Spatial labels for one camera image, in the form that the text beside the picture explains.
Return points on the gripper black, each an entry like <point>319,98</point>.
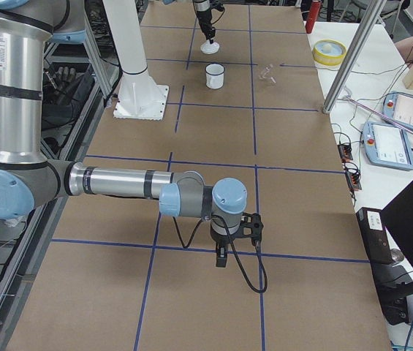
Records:
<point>222,240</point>
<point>204,19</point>

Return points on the white ceramic lid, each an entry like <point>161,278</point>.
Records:
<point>209,48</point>

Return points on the clear glass funnel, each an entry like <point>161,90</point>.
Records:
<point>266,75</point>

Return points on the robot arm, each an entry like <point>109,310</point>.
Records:
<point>202,5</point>
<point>28,179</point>

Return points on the white enamel mug blue rim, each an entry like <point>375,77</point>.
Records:
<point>214,76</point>

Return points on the red cylinder bottle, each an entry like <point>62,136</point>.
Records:
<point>312,15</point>

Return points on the yellow tape roll with dish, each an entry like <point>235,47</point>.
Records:
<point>329,52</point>

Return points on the orange usb hub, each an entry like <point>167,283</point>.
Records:
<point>353,180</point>
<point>345,152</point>

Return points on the black computer box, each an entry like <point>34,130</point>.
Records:
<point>388,273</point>

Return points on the teach pendant near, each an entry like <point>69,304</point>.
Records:
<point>387,146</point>

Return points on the teach pendant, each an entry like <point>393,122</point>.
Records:
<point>387,146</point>
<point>399,106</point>

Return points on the teach pendant far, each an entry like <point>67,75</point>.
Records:
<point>399,106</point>

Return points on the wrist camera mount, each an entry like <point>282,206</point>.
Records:
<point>217,5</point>
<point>251,227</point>

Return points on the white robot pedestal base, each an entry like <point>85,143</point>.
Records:
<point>139,97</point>

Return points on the aluminium frame post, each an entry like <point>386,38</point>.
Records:
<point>368,21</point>

